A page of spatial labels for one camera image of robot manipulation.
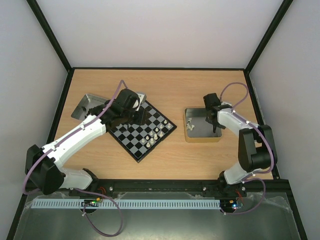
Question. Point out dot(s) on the black and white chessboard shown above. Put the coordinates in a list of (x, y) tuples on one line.
[(129, 136)]

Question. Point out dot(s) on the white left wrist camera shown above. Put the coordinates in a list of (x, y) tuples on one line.
[(140, 100)]

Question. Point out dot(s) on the silver metal tin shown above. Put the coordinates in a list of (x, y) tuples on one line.
[(87, 102)]

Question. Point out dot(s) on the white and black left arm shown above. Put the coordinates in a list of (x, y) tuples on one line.
[(45, 165)]

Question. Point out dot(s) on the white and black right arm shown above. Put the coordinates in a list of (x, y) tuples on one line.
[(256, 146)]

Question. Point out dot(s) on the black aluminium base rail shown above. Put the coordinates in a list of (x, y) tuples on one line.
[(162, 186)]

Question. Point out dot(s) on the gold-rimmed metal tin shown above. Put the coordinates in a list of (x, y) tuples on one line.
[(203, 131)]

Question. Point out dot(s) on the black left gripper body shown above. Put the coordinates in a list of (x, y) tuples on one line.
[(139, 120)]

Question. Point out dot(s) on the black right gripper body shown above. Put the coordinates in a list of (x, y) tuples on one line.
[(213, 122)]

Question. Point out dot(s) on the light blue slotted cable duct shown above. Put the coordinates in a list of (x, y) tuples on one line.
[(133, 204)]

